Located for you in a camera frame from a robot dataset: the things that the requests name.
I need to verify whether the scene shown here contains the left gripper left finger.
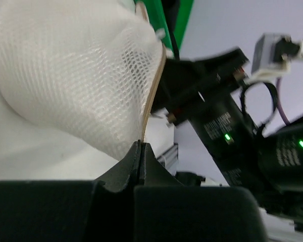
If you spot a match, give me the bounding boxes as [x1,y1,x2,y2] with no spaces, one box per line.
[95,141,141,193]

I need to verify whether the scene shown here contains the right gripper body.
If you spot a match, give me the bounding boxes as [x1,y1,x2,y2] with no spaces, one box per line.
[151,47,249,124]

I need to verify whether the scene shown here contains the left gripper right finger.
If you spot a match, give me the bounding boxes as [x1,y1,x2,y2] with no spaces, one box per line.
[138,143,183,187]

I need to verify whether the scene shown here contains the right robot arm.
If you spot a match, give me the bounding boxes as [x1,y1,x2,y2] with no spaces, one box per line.
[152,48,303,232]

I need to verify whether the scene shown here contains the green plastic tray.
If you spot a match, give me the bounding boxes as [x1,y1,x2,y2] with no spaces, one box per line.
[142,0,194,58]

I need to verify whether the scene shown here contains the aluminium frame rail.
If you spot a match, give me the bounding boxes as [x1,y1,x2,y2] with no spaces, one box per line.
[157,143,179,175]

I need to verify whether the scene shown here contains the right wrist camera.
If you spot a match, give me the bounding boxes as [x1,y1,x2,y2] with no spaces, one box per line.
[245,33,303,84]

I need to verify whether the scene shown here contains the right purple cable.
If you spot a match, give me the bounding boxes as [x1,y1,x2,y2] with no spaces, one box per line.
[275,77,291,126]

